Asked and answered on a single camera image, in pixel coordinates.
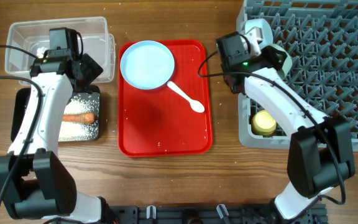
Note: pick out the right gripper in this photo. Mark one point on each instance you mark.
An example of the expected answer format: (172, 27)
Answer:
(232, 83)

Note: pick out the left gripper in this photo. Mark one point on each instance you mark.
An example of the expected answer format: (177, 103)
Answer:
(92, 69)

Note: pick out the white rice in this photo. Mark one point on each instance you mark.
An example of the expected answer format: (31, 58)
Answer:
(79, 104)

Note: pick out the white tissue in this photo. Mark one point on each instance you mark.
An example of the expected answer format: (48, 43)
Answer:
(42, 52)

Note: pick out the light blue bowl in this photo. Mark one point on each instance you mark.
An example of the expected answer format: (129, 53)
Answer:
(267, 36)

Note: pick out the green bowl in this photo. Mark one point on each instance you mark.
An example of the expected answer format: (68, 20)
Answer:
(284, 61)

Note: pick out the white plastic spoon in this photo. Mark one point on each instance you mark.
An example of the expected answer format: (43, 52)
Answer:
(194, 104)

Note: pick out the yellow plastic cup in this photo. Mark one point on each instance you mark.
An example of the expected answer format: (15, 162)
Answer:
(263, 123)

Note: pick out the light blue plate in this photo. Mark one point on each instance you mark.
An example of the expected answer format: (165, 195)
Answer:
(147, 65)

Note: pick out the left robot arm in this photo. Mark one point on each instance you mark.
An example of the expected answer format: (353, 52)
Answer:
(34, 184)

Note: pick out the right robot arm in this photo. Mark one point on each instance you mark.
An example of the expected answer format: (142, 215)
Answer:
(320, 154)

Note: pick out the grey dishwasher rack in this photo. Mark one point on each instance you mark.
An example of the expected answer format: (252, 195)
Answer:
(322, 39)

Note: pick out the clear plastic bin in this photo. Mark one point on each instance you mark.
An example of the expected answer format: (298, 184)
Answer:
(99, 43)

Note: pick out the black plastic tray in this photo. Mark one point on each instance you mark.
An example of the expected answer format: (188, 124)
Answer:
(22, 99)

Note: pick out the red serving tray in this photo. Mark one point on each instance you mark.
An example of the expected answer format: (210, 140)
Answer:
(161, 123)

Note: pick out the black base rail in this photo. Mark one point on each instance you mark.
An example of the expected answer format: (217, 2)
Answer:
(246, 214)

